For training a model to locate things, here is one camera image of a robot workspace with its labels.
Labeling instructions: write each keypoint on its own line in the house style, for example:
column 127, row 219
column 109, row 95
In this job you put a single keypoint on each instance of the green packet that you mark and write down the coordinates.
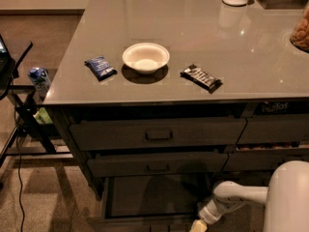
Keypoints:
column 42, row 117

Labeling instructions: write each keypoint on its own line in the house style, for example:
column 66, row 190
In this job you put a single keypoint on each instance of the black candy bar wrapper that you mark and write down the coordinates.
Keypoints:
column 202, row 78

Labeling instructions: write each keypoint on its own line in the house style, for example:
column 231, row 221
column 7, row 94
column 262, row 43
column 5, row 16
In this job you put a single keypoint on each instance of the blue snack packet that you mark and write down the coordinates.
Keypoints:
column 100, row 68

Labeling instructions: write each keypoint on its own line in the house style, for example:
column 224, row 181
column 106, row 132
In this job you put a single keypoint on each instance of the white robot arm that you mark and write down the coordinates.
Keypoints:
column 286, row 200

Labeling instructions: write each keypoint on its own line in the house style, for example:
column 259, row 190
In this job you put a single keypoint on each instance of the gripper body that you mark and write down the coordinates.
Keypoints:
column 207, row 214

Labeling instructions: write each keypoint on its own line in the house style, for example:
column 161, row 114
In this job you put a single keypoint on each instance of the drawer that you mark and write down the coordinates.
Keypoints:
column 154, row 203
column 136, row 134
column 161, row 163
column 275, row 128
column 269, row 159

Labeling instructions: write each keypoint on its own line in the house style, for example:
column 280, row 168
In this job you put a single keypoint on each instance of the white bowl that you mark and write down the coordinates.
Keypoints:
column 146, row 58

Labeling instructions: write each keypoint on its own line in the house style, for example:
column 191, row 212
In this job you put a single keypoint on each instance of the black side stand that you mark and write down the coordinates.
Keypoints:
column 28, row 136

